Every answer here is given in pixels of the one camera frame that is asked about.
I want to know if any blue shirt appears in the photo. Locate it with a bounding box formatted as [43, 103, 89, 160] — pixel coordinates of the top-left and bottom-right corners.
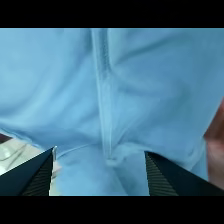
[0, 28, 224, 197]

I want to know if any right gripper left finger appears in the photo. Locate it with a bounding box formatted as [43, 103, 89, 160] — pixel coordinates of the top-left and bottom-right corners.
[0, 146, 56, 197]

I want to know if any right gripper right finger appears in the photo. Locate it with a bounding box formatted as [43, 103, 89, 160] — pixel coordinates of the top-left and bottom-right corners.
[144, 151, 224, 197]

